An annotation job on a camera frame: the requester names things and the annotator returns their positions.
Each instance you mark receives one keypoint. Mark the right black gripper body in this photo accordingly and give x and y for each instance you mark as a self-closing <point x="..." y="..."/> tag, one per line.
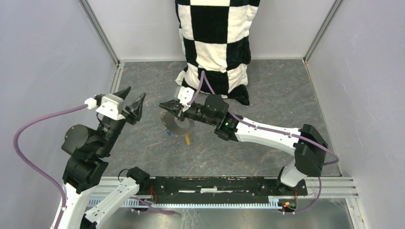
<point x="195" y="112"/>

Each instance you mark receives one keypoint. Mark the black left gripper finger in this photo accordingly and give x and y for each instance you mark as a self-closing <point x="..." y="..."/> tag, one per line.
<point x="122" y="94"/>
<point x="134" y="110"/>

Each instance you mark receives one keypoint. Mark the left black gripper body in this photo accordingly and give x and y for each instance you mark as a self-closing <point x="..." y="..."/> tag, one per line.
<point x="111" y="129"/>

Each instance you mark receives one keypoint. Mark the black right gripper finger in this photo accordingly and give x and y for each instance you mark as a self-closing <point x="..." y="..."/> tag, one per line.
<point x="171" y="105"/>
<point x="178" y="113"/>

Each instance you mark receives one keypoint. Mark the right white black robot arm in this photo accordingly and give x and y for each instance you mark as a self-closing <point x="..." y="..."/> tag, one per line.
<point x="305" y="144"/>

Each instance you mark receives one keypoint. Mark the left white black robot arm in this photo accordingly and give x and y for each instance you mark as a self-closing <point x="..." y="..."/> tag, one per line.
<point x="84" y="169"/>

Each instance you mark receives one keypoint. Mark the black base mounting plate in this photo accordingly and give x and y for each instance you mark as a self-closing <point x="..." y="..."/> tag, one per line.
<point x="218" y="190"/>

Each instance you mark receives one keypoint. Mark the black white checkered pillow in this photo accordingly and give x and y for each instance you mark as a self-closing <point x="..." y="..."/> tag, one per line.
<point x="214" y="37"/>

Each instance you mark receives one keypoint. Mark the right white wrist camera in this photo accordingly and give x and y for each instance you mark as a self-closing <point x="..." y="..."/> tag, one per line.
<point x="184" y="95"/>

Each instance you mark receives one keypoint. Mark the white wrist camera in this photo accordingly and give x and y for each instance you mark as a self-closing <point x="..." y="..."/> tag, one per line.
<point x="106" y="106"/>
<point x="184" y="95"/>

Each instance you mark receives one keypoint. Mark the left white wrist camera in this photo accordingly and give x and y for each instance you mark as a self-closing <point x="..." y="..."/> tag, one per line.
<point x="106" y="106"/>

